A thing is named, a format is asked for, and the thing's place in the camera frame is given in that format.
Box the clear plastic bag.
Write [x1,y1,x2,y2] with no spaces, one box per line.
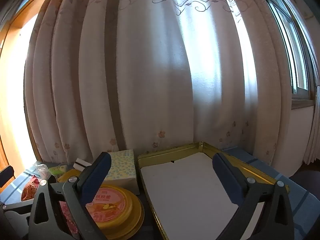
[34,164,52,180]

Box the gold tin box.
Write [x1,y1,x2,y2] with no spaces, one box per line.
[137,141,290,240]

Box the sliding window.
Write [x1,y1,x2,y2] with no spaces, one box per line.
[255,0,320,110]

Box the pink patterned tissue packet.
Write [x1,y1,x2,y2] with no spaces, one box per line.
[59,200,81,240]

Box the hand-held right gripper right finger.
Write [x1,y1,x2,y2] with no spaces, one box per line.
[212,152,294,240]

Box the white paper liner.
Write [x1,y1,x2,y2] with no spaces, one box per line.
[140,152,265,240]

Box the floral cream curtain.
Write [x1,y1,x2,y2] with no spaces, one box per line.
[24,0,278,170]

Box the yellow round container pink lid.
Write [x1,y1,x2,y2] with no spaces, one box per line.
[85,185,145,240]

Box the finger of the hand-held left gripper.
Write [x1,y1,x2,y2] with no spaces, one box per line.
[0,165,14,188]
[0,200,34,233]

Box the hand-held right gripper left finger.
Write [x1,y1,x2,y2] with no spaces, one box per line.
[27,152,112,240]

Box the yellow sponge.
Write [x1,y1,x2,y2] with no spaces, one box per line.
[58,169,80,183]

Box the green tissue pack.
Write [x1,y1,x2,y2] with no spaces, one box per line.
[49,164,69,177]

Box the white pleated curtain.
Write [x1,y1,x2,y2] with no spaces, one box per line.
[303,85,320,166]

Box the patterned tissue box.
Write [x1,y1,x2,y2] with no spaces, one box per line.
[101,149,140,196]

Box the white sponge with black stripe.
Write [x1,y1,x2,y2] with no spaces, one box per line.
[74,158,92,172]

